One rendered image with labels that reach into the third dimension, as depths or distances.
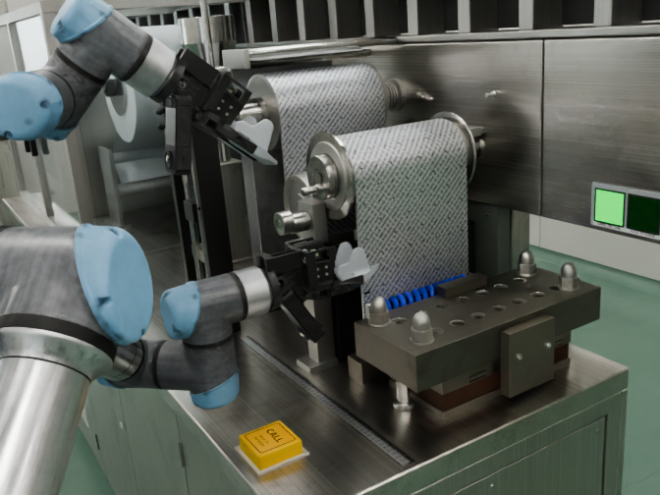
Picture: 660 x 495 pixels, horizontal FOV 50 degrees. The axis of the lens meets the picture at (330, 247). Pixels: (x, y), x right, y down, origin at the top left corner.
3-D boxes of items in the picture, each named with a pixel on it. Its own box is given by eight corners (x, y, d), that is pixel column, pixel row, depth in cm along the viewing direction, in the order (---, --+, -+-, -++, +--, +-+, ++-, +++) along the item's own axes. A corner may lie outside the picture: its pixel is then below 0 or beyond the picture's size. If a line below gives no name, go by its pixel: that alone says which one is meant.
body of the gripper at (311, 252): (340, 245, 109) (270, 263, 103) (344, 297, 112) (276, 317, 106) (314, 235, 115) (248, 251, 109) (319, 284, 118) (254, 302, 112)
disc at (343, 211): (309, 212, 125) (302, 129, 121) (312, 211, 125) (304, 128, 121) (356, 227, 113) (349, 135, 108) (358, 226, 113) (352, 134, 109)
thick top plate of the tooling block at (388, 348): (356, 355, 115) (354, 321, 113) (529, 294, 135) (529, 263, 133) (416, 393, 102) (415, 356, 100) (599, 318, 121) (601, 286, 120)
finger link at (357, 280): (368, 277, 112) (320, 290, 108) (368, 286, 113) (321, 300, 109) (352, 269, 116) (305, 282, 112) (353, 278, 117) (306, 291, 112)
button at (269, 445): (240, 449, 104) (238, 435, 104) (281, 432, 108) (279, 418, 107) (260, 471, 99) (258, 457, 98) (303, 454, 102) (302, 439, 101)
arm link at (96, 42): (43, 30, 95) (79, -23, 93) (114, 77, 101) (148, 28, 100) (44, 44, 89) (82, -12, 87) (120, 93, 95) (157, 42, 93)
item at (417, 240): (361, 311, 119) (355, 206, 114) (467, 278, 131) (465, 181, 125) (363, 312, 119) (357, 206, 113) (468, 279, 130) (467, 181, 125)
